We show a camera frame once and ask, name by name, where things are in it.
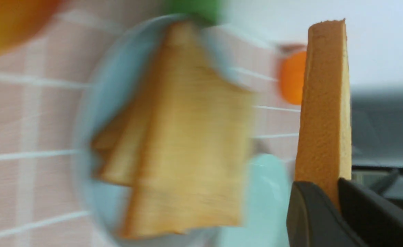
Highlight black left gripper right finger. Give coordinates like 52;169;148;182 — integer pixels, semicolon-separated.
338;178;403;247

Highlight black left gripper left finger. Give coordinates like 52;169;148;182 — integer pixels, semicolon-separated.
286;181;368;247

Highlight toast slice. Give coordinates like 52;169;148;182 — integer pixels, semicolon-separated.
97;62;161;187
294;19;352;210
120;21;255;239
90;104;132;162

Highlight mint green plate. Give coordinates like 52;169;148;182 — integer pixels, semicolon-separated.
216;154;291;247

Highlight orange tangerine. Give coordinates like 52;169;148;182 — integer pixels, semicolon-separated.
277;50;307;105

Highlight green cube block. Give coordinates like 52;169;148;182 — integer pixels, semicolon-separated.
164;0;224;26

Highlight light blue plate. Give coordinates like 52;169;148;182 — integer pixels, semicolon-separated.
75;15;257;247

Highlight pink grid tablecloth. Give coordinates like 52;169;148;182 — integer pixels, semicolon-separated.
0;0;300;247

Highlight red yellow pomegranate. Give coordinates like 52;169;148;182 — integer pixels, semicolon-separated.
0;0;65;54

